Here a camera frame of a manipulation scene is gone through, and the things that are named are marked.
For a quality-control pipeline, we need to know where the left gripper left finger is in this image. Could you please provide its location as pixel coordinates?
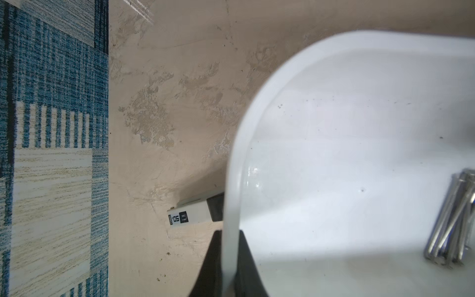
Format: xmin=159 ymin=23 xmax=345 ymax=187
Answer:
xmin=189 ymin=230 xmax=223 ymax=297

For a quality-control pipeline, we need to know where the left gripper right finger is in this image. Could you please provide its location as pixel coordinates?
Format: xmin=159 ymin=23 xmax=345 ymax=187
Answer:
xmin=234 ymin=230 xmax=268 ymax=297

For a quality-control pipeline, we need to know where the white plastic storage box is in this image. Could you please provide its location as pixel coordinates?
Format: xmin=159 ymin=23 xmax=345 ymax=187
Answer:
xmin=221 ymin=31 xmax=475 ymax=297

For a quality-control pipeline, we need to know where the steel nail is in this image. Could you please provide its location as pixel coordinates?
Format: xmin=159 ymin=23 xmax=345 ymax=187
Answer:
xmin=434 ymin=168 xmax=475 ymax=267
xmin=424 ymin=174 xmax=465 ymax=261

